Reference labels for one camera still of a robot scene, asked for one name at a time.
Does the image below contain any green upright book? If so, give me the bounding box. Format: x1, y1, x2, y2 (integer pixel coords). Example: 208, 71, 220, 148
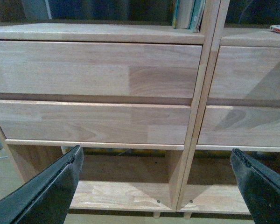
189, 0, 206, 33

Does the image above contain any upper left wooden drawer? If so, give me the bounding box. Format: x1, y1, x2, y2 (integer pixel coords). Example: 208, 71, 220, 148
0, 41, 202, 98

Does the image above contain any upper right wooden drawer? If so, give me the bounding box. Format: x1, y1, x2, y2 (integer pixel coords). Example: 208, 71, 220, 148
209, 46, 280, 101

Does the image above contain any teal thin upright book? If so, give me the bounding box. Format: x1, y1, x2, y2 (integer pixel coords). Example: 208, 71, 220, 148
171, 0, 180, 29

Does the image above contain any right wooden shelf unit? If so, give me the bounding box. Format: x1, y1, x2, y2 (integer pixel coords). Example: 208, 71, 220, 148
176, 0, 280, 219

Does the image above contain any lower left wooden drawer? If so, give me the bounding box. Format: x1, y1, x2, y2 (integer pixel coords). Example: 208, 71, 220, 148
0, 100, 191, 145

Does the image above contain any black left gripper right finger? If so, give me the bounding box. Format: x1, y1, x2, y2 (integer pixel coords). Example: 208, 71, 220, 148
230, 148, 280, 224

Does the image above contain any left wooden shelf unit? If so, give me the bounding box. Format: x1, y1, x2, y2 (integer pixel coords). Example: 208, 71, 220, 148
0, 0, 220, 217

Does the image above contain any lower right wooden drawer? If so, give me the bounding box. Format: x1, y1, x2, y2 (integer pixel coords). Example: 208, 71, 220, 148
198, 105, 280, 147

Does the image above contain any wooden shelf unit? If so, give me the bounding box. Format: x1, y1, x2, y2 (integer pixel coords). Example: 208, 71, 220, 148
0, 0, 220, 217
176, 0, 280, 219

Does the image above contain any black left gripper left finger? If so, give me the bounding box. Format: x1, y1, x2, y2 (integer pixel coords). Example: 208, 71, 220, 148
0, 145, 84, 224

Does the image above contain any wooden drawer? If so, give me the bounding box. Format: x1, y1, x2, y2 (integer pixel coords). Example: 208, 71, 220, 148
0, 100, 191, 145
198, 105, 280, 147
209, 46, 280, 101
0, 41, 202, 98

